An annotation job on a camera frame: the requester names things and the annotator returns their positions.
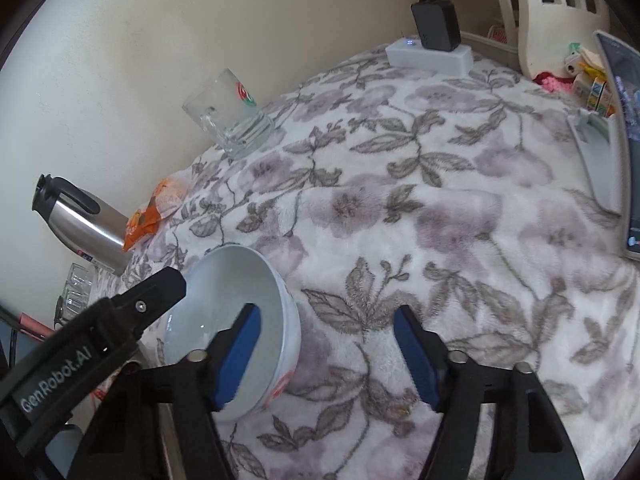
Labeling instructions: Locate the small white bowl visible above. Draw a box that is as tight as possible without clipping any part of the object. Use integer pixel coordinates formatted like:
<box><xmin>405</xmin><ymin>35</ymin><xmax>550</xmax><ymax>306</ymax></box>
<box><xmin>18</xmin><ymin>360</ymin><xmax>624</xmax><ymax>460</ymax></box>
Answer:
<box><xmin>164</xmin><ymin>245</ymin><xmax>302</xmax><ymax>424</ymax></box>

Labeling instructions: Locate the upturned glass cup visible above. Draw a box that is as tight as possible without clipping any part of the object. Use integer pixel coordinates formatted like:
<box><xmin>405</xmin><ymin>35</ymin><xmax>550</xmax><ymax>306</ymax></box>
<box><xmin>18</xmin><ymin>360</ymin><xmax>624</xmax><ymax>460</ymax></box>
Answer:
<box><xmin>62</xmin><ymin>263</ymin><xmax>96</xmax><ymax>315</ymax></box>

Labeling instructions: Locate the stainless steel thermos jug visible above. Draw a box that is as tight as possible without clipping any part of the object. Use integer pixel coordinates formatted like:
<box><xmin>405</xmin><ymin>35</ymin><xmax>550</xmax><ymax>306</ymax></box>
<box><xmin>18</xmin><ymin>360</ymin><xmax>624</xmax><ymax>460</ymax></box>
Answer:
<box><xmin>32</xmin><ymin>174</ymin><xmax>131</xmax><ymax>275</ymax></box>

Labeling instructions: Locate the orange snack packet left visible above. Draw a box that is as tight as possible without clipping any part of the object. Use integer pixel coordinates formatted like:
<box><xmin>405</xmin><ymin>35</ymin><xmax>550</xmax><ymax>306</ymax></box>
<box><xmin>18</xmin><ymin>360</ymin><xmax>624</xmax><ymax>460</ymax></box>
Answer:
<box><xmin>122</xmin><ymin>204</ymin><xmax>163</xmax><ymax>252</ymax></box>

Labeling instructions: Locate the orange snack packet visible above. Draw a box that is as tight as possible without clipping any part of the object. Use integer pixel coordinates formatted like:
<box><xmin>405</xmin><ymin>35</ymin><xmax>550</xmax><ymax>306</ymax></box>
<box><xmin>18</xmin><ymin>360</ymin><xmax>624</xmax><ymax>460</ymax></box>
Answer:
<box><xmin>146</xmin><ymin>176</ymin><xmax>188</xmax><ymax>221</ymax></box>
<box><xmin>122</xmin><ymin>204</ymin><xmax>163</xmax><ymax>252</ymax></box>

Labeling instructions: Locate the orange snack packet right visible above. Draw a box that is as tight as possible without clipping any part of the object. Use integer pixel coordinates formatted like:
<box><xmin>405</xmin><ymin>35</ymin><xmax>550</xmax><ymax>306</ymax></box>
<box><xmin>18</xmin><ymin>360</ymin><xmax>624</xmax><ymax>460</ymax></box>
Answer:
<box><xmin>146</xmin><ymin>176</ymin><xmax>188</xmax><ymax>221</ymax></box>

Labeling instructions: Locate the floral grey tablecloth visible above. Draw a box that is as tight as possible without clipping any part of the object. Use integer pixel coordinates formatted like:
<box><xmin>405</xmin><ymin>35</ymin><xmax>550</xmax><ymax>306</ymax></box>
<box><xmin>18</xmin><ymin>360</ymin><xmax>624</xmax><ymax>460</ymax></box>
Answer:
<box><xmin>98</xmin><ymin>50</ymin><xmax>639</xmax><ymax>479</ymax></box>

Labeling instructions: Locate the smartphone on stand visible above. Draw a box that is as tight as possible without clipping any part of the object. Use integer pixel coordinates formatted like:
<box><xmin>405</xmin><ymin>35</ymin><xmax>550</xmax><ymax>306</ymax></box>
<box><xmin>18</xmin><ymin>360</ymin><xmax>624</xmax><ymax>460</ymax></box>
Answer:
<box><xmin>567</xmin><ymin>30</ymin><xmax>639</xmax><ymax>261</ymax></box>

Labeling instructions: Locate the clear glass mug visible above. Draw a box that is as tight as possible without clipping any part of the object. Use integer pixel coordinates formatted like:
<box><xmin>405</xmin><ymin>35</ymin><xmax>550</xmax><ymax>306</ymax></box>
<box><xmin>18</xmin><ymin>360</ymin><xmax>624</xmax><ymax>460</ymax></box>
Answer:
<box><xmin>182</xmin><ymin>68</ymin><xmax>274</xmax><ymax>159</ymax></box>

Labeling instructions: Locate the white shelf unit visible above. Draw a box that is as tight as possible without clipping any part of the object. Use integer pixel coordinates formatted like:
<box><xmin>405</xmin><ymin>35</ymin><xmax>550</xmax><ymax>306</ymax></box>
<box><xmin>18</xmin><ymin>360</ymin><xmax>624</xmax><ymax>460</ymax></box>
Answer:
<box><xmin>462</xmin><ymin>0</ymin><xmax>611</xmax><ymax>79</ymax></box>

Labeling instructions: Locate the white power strip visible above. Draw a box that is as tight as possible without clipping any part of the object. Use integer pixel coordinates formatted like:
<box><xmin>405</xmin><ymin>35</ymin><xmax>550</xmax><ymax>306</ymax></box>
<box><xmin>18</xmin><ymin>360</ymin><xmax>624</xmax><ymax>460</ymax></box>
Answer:
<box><xmin>385</xmin><ymin>38</ymin><xmax>474</xmax><ymax>78</ymax></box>

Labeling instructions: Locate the black power adapter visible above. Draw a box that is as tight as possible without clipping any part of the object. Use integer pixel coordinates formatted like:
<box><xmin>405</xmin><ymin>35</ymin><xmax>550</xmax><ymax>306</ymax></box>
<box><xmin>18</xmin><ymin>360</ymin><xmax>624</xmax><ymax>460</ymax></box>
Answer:
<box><xmin>411</xmin><ymin>0</ymin><xmax>461</xmax><ymax>52</ymax></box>

